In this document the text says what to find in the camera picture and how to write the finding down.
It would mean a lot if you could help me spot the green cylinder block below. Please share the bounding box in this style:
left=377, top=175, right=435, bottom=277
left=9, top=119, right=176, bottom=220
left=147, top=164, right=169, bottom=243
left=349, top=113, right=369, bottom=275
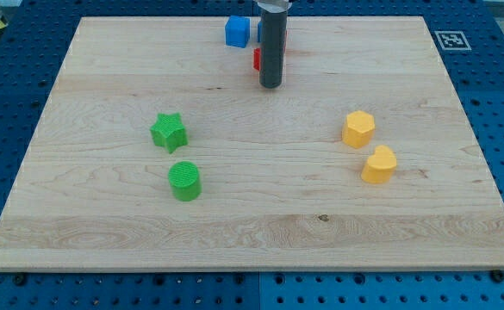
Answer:
left=168, top=161, right=202, bottom=202

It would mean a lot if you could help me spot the green star block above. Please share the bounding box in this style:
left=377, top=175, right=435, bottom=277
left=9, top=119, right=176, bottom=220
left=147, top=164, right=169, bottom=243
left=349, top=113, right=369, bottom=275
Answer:
left=150, top=113, right=188, bottom=153

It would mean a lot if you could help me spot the red block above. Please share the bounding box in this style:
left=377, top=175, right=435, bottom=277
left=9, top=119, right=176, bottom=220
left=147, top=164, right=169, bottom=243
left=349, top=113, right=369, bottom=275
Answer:
left=253, top=48, right=261, bottom=71

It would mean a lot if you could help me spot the yellow hexagon block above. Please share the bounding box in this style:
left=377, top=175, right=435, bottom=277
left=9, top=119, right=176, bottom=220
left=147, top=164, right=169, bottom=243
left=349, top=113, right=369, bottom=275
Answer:
left=342, top=110, right=376, bottom=149

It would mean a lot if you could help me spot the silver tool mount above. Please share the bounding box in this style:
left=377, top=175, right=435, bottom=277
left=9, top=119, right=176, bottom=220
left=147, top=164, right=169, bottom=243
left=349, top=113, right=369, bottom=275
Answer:
left=254, top=0, right=293, bottom=12

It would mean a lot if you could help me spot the white fiducial marker tag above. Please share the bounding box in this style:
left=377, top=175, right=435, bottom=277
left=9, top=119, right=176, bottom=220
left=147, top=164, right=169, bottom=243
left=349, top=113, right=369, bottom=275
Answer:
left=435, top=30, right=471, bottom=51

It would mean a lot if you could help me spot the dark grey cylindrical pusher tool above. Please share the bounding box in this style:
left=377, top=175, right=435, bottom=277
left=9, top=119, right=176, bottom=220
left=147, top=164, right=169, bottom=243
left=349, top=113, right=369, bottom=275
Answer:
left=259, top=9, right=288, bottom=89

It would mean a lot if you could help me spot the blue cube block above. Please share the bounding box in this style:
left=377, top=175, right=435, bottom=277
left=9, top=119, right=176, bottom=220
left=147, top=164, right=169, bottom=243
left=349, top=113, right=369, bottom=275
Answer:
left=225, top=15, right=251, bottom=48

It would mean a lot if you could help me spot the yellow heart block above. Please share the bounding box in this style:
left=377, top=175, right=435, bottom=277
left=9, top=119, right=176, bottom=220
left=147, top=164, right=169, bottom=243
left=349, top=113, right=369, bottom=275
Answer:
left=360, top=145, right=397, bottom=184

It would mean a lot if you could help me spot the light wooden board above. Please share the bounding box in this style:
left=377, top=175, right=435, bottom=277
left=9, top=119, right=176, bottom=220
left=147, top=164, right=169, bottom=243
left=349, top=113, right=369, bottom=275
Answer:
left=0, top=16, right=504, bottom=273

